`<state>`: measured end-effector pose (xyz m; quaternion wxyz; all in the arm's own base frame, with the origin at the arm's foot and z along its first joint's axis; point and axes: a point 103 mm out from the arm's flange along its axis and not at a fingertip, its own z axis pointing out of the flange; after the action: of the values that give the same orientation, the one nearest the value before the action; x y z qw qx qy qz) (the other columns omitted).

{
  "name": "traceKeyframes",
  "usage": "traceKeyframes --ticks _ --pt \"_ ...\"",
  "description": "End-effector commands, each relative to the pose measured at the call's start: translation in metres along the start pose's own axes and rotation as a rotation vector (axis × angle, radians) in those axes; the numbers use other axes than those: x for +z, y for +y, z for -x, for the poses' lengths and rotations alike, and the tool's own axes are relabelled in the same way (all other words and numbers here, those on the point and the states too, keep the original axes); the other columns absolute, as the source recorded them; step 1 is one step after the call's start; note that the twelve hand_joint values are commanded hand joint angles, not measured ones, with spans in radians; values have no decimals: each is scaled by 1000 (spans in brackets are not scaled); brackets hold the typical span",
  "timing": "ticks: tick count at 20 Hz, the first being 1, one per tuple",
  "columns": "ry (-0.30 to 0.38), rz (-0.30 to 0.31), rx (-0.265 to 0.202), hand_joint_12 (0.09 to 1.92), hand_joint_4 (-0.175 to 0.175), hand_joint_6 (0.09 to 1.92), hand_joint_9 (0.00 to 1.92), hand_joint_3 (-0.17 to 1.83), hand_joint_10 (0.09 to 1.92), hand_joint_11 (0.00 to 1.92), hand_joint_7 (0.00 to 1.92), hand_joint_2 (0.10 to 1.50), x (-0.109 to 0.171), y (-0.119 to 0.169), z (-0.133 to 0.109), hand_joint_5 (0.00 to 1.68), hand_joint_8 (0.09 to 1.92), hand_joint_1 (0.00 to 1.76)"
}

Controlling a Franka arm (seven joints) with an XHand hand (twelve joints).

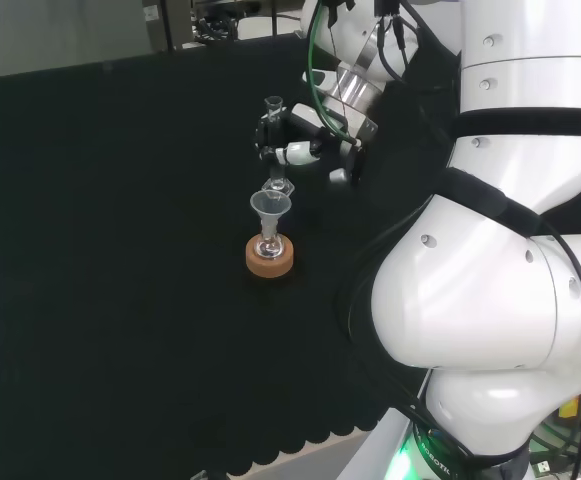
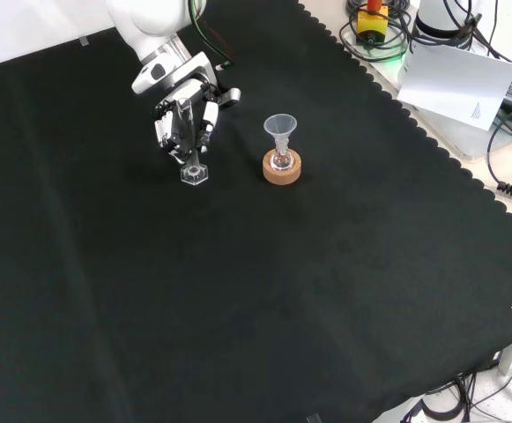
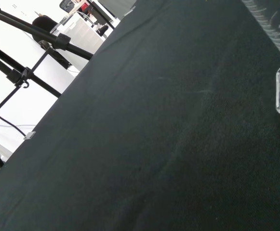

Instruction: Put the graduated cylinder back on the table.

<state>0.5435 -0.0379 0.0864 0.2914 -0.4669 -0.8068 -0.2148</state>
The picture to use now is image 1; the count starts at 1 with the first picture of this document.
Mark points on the clear round-bottom glass flask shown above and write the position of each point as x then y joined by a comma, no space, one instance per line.
269,247

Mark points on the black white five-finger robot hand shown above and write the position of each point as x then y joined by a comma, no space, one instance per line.
300,152

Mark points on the clear plastic funnel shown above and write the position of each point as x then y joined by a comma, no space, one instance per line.
270,206

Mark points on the black scalloped table cloth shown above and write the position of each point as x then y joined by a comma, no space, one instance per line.
120,250

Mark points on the clear glass graduated cylinder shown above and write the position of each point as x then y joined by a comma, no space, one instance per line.
277,186

